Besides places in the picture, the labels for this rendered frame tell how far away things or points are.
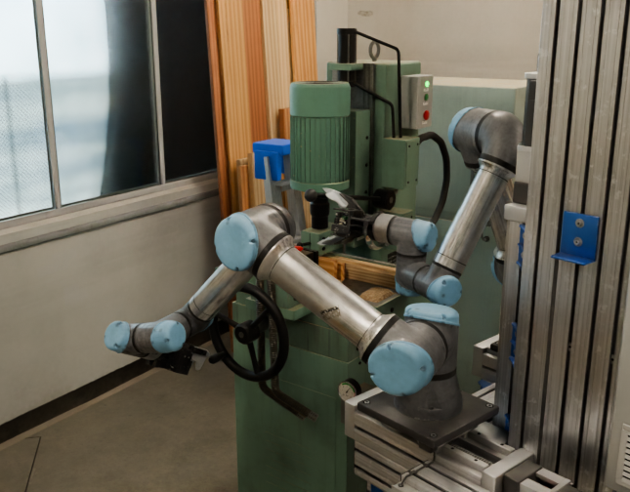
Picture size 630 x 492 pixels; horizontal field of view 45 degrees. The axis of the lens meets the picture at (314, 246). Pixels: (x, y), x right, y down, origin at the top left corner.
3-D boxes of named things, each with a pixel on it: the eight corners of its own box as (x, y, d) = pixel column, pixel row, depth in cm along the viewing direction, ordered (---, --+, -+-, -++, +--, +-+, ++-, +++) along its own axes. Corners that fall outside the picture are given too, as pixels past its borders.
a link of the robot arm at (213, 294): (290, 184, 176) (183, 305, 201) (266, 193, 167) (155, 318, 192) (322, 222, 175) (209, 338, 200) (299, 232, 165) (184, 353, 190)
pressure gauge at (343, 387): (337, 405, 211) (337, 378, 208) (344, 400, 214) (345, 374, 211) (356, 412, 207) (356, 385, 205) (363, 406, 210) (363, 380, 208)
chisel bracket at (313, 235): (300, 257, 230) (300, 229, 228) (327, 247, 241) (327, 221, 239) (319, 261, 226) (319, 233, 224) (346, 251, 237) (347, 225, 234)
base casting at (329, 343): (231, 328, 239) (231, 301, 236) (335, 280, 283) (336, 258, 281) (349, 363, 213) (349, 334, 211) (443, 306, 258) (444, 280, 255)
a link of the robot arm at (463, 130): (528, 308, 201) (471, 123, 179) (494, 292, 214) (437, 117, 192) (563, 286, 204) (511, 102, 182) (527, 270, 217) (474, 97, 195)
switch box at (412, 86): (399, 128, 236) (400, 75, 232) (414, 125, 244) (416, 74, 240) (416, 129, 233) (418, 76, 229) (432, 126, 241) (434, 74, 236)
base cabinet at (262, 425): (235, 521, 258) (230, 328, 239) (333, 448, 303) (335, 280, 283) (345, 576, 233) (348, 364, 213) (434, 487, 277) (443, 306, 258)
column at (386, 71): (323, 279, 257) (324, 61, 237) (359, 264, 274) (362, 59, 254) (380, 292, 244) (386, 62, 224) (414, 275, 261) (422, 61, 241)
